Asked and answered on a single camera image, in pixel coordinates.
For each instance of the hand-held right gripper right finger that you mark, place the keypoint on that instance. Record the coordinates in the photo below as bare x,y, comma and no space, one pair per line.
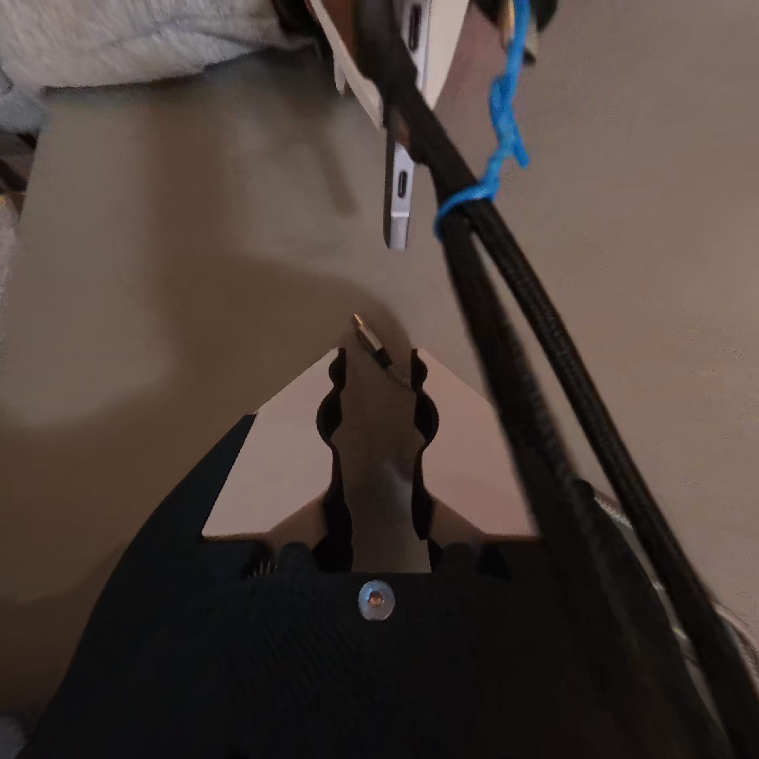
468,468

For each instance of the grey fleece top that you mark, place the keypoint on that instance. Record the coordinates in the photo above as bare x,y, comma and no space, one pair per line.
12,112

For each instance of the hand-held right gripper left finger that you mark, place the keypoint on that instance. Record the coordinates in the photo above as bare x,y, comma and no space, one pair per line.
278,474

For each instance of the blue twist tie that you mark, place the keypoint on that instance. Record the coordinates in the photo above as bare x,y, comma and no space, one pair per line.
507,112

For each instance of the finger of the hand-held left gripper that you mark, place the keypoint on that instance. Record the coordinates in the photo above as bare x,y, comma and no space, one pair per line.
359,80
448,35

